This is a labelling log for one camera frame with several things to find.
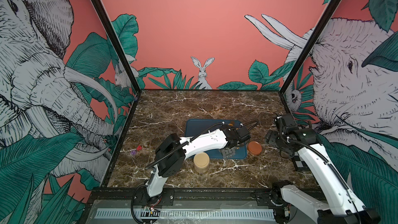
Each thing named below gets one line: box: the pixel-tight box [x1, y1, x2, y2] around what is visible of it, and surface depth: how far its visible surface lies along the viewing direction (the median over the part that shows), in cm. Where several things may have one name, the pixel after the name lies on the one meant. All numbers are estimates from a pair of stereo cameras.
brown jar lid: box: [247, 140, 263, 156], surface depth 92 cm
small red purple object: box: [129, 144, 143, 156], surface depth 90 cm
